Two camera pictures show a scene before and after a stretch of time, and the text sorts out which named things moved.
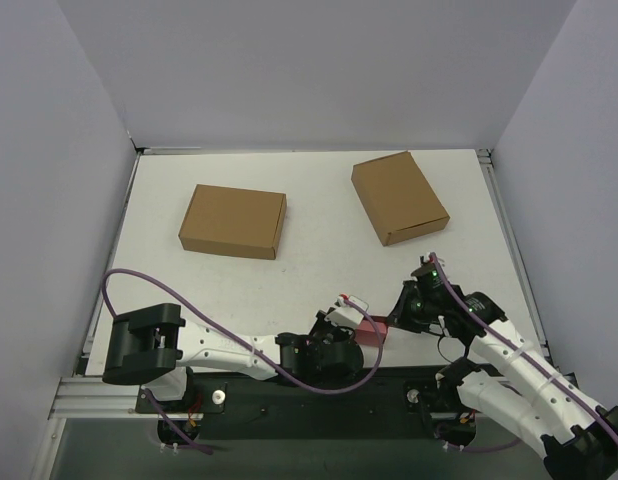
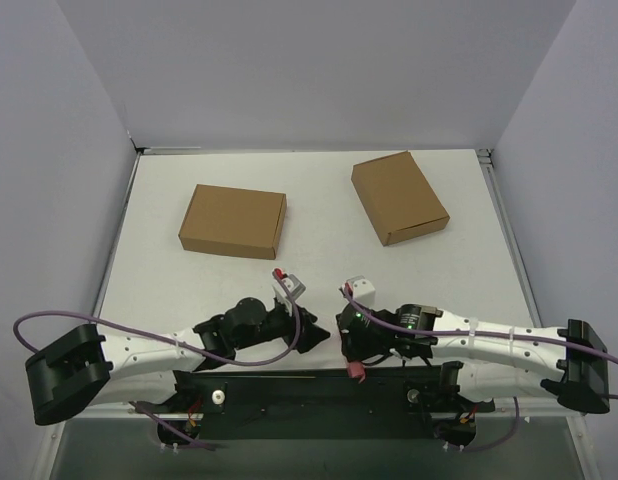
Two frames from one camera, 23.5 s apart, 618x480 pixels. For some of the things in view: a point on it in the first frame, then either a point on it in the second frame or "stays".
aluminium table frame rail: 486,159 stays
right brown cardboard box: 397,198 stays
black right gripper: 401,310 -> 351,334
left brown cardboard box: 236,221 stays
